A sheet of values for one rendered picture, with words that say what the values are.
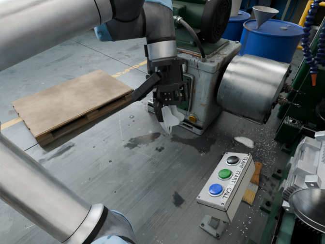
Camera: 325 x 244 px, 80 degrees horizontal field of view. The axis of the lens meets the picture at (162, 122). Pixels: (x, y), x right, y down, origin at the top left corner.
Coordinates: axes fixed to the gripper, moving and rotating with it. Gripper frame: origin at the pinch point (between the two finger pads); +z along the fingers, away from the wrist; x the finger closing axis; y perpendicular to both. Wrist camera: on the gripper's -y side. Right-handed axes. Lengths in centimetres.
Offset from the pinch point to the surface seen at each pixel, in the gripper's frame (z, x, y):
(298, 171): 10.1, 2.4, 33.6
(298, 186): 12.4, -0.5, 33.6
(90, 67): -24, 192, -239
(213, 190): 8.5, -12.8, 16.7
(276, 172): 27.4, 27.9, 30.1
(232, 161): 6.0, -3.5, 19.3
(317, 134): 5.6, 15.6, 39.0
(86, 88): 2, 123, -178
